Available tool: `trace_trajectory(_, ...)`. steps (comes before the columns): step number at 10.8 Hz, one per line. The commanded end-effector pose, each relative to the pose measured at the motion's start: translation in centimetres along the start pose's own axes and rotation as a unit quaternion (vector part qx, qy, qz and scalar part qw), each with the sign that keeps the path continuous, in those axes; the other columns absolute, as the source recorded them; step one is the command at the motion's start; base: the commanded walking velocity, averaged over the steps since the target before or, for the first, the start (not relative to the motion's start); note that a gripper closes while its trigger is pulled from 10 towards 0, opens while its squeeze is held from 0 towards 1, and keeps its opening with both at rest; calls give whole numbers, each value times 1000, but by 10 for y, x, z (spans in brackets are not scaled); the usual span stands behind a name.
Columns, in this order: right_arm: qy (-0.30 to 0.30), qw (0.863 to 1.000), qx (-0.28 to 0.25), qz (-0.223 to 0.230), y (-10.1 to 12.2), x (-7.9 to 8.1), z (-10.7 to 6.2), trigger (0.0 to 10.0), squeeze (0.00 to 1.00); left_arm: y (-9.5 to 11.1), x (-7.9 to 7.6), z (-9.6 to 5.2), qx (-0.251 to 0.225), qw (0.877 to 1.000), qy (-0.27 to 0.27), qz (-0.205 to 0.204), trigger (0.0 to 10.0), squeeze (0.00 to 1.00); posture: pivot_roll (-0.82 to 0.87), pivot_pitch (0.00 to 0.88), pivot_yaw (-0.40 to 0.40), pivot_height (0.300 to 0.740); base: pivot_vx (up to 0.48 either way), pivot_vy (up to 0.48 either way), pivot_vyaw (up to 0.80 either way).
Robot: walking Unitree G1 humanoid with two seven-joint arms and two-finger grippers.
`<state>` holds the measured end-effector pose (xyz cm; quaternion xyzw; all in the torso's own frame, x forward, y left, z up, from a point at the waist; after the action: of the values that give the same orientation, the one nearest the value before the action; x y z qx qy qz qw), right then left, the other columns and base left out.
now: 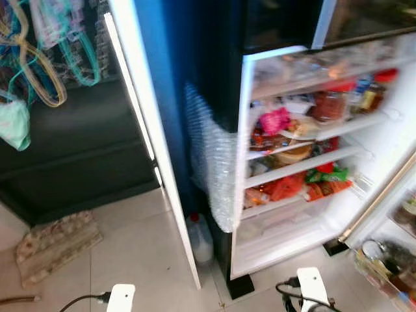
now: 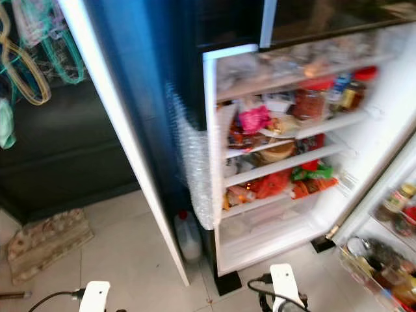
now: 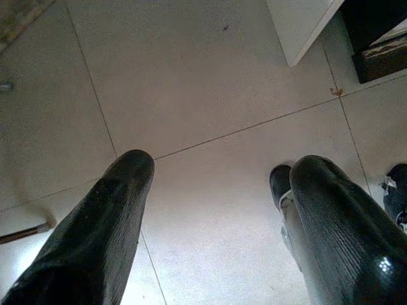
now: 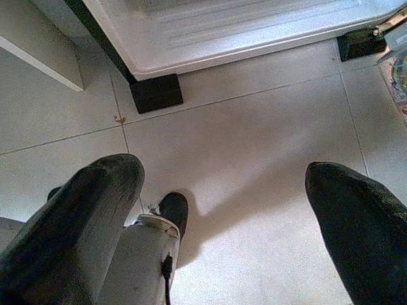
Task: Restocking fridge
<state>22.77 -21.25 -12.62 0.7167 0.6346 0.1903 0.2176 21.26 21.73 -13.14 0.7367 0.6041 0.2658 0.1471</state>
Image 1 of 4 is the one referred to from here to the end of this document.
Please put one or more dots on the white fridge door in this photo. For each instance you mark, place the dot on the white fridge door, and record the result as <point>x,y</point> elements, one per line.
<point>383,201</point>

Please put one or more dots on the clear hanging plastic bag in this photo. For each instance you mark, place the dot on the clear hanging plastic bag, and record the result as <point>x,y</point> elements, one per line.
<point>55,19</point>

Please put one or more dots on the tan looped hanger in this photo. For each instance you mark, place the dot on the tan looped hanger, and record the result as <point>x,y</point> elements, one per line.
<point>55,94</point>

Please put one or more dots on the brown jar with red lid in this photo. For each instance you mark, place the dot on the brown jar with red lid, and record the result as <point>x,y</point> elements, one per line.
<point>382,88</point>

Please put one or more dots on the jar with yellow lid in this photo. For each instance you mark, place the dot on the jar with yellow lid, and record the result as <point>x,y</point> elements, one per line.
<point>406,211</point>

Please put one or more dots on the black cabinet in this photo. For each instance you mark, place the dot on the black cabinet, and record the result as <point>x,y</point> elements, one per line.
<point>71,149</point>

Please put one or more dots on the dark pouch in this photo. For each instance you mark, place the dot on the dark pouch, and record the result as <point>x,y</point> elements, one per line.
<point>393,257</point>

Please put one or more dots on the pink food packet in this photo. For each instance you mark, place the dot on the pink food packet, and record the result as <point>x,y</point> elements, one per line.
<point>274,121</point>

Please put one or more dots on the clear jug with red cap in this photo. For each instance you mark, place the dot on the clear jug with red cap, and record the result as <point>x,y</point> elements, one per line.
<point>200,240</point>

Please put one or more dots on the flat orange food packet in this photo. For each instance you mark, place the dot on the flat orange food packet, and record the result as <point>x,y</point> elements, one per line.
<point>328,190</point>

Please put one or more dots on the amber bottle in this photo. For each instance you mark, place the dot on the amber bottle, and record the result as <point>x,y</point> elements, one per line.
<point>402,292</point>

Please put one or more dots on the light green plastic bag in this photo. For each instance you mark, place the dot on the light green plastic bag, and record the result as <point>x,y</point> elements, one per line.
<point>14,123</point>

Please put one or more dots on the large orange food packet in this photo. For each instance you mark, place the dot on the large orange food packet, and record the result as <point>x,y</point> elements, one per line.
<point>284,188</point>

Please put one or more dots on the clear bubble wrap sheet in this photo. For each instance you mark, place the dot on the clear bubble wrap sheet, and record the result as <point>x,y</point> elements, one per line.
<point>211,162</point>

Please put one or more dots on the green food packet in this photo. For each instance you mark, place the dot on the green food packet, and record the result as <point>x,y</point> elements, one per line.
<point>328,174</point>

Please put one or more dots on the bottle with blue cap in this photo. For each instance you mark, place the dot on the bottle with blue cap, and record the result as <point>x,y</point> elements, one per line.
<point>361,91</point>

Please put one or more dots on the brown wooden stick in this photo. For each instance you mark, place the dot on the brown wooden stick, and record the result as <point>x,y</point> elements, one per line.
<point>16,299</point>

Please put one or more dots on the wide jar with red lid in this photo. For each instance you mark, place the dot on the wide jar with red lid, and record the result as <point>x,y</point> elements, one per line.
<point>329,104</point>

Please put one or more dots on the tan round bowl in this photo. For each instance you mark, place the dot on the tan round bowl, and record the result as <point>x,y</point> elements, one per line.
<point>294,155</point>

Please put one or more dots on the black fridge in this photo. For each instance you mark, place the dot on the black fridge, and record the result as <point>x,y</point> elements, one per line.
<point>221,39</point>

